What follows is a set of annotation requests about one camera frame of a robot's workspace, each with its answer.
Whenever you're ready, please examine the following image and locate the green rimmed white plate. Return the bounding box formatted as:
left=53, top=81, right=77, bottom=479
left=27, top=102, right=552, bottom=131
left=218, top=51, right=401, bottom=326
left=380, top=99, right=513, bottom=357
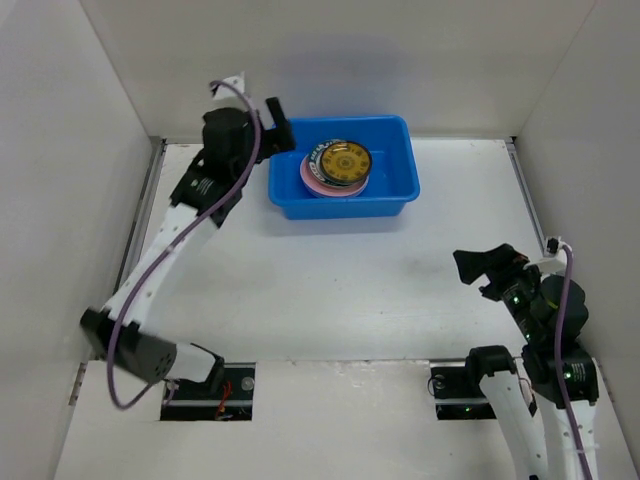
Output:
left=307, top=139, right=344, bottom=188

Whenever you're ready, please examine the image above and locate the pink plastic plate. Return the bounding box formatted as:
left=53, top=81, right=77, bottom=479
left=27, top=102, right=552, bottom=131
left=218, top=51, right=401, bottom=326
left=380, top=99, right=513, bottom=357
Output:
left=300, top=161, right=369, bottom=198

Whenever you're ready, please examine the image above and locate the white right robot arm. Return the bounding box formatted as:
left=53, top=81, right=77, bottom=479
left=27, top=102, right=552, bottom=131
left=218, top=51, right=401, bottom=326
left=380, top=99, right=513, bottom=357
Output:
left=453, top=237, right=599, bottom=479

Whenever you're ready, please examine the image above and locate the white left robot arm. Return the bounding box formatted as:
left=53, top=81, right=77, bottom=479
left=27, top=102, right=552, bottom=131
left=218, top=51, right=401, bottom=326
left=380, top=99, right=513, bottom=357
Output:
left=80, top=97, right=296, bottom=396

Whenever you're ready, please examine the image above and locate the blue plastic bin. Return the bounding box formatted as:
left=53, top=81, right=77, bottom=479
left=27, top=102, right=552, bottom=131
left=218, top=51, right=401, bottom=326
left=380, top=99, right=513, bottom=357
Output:
left=268, top=115, right=420, bottom=220

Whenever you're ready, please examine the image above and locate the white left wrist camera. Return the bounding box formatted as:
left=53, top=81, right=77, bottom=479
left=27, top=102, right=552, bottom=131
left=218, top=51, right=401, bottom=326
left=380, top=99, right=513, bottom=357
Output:
left=209, top=71, right=246, bottom=101

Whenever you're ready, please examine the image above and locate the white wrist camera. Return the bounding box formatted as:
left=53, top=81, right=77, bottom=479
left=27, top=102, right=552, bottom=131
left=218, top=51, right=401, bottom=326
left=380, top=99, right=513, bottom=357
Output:
left=536, top=236, right=568, bottom=275
left=209, top=71, right=246, bottom=101

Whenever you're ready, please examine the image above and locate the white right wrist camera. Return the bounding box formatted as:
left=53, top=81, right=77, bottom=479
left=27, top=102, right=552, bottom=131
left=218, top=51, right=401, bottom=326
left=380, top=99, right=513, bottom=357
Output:
left=536, top=236, right=568, bottom=275

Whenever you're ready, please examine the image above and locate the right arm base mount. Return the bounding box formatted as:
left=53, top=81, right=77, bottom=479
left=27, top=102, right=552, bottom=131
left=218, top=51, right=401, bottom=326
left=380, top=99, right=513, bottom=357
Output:
left=427, top=361, right=496, bottom=421

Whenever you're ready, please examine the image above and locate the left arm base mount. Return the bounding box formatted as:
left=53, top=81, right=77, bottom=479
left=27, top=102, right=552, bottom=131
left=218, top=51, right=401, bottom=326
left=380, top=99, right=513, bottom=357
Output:
left=159, top=363, right=256, bottom=422

